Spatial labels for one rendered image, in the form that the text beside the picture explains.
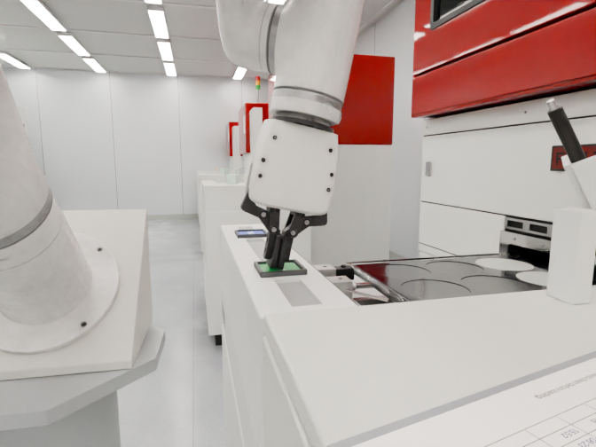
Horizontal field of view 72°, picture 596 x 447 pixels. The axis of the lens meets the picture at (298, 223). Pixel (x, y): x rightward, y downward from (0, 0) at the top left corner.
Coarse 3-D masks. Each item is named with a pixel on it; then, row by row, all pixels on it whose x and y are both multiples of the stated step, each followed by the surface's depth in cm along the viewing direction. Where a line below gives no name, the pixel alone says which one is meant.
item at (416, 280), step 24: (360, 264) 78; (384, 264) 78; (408, 264) 78; (432, 264) 79; (456, 264) 79; (408, 288) 64; (432, 288) 64; (456, 288) 64; (480, 288) 64; (504, 288) 64; (528, 288) 64
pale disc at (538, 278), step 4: (520, 272) 73; (524, 272) 73; (528, 272) 73; (532, 272) 73; (536, 272) 73; (540, 272) 73; (544, 272) 73; (516, 276) 70; (520, 276) 70; (524, 276) 70; (528, 276) 70; (532, 276) 70; (536, 276) 70; (540, 276) 70; (544, 276) 70; (524, 280) 68; (528, 280) 68; (532, 280) 68; (536, 280) 68; (540, 280) 68; (544, 280) 68; (536, 284) 66; (540, 284) 66; (544, 284) 66
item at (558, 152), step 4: (556, 148) 79; (560, 148) 78; (584, 148) 73; (588, 148) 72; (592, 148) 72; (556, 152) 79; (560, 152) 78; (564, 152) 77; (584, 152) 73; (588, 152) 72; (592, 152) 72; (556, 156) 79; (560, 156) 78; (588, 156) 72; (556, 160) 79; (560, 160) 78; (552, 164) 80; (556, 164) 79; (560, 164) 78; (552, 168) 80; (556, 168) 79; (560, 168) 78
